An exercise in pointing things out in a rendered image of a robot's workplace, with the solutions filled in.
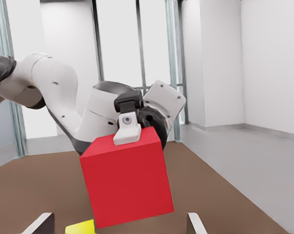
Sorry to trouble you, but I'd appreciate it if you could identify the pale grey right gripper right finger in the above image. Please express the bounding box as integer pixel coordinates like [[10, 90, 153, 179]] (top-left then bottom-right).
[[186, 212, 209, 234]]

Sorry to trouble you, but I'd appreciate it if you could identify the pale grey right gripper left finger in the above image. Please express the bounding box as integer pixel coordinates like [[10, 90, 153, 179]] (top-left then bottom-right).
[[21, 213, 55, 234]]

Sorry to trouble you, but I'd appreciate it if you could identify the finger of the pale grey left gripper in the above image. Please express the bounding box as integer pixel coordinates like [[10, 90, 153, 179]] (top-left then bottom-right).
[[112, 90, 145, 146]]

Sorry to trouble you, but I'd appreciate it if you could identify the red wooden cube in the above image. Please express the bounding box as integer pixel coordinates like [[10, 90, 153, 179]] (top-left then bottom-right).
[[79, 126, 175, 229]]

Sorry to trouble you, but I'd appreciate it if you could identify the yellow wooden cube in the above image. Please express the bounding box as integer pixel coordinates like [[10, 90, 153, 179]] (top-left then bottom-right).
[[65, 218, 97, 234]]

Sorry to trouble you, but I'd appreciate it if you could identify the silver frame post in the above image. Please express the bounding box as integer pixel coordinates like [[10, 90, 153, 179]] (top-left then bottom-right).
[[0, 0, 26, 157], [165, 0, 187, 142]]

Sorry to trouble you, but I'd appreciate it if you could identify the dark frame post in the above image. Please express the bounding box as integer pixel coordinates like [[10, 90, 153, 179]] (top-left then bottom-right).
[[92, 0, 105, 82], [136, 0, 147, 96]]

